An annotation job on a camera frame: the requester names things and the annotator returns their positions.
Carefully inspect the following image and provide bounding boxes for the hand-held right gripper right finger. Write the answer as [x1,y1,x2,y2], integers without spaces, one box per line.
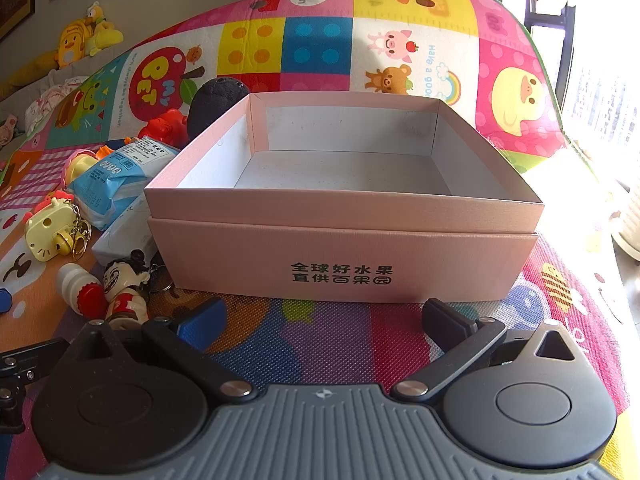
[392,299,583,401]

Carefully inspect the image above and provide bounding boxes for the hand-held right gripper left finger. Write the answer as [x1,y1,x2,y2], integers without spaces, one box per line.
[65,297,256,401]

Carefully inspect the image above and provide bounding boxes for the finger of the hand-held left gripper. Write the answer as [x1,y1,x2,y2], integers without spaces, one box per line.
[0,338,68,378]
[0,385,27,433]

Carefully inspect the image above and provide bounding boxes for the small white bottle red cap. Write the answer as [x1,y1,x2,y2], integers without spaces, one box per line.
[56,264,106,317]

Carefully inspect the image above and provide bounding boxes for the cartoon figure keychain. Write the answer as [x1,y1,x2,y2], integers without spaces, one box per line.
[102,252,173,331]

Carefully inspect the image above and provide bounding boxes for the white paper box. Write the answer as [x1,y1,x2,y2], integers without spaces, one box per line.
[91,195,157,266]

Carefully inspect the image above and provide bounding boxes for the pink cardboard box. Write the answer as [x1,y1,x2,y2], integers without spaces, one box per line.
[144,92,545,305]

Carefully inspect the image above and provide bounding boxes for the yellow cat keychain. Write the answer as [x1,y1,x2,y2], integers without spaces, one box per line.
[24,196,93,263]

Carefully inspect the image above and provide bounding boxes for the blue face mask packet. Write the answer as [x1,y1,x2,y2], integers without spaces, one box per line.
[67,136,181,231]

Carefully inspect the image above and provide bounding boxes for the orange plastic toy piece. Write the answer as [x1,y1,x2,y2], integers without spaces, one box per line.
[96,135,146,162]

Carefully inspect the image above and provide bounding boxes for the yellow and pink cake toy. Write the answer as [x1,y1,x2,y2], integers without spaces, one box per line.
[62,149,96,195]

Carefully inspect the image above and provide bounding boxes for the red toy figure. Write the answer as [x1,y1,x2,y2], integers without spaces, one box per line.
[150,108,190,148]

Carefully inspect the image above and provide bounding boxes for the black plush toy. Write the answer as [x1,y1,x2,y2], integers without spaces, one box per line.
[187,76,249,133]

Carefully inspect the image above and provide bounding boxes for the pink and white cloth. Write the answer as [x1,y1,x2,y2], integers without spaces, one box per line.
[25,76,91,131]

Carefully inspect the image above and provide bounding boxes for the grey sofa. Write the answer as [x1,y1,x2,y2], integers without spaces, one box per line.
[0,50,126,151]

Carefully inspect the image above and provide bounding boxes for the yellow dog plush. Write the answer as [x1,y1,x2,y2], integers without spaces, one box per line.
[85,2,124,56]

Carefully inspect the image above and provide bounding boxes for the yellow duck plush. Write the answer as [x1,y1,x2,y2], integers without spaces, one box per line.
[55,19,96,68]

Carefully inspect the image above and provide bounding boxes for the colourful cartoon play mat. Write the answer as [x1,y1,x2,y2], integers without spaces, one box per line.
[0,0,640,480]

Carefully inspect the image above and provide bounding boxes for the window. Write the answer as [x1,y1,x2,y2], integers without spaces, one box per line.
[502,0,640,201]

